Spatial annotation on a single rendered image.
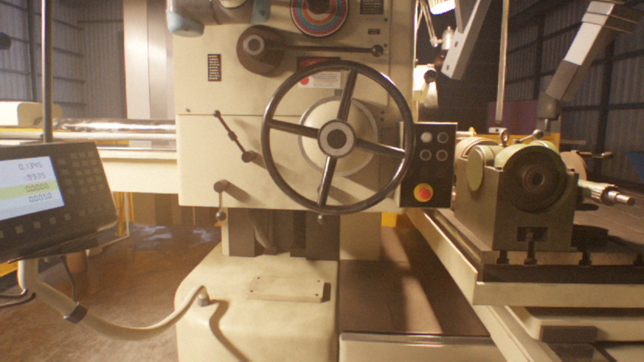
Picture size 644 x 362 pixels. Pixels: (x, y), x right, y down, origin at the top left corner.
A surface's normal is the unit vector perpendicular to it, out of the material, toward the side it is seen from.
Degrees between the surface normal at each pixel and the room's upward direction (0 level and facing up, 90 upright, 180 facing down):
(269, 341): 90
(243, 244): 90
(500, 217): 90
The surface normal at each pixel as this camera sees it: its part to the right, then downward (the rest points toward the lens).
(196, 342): -0.48, 0.10
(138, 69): -0.06, 0.12
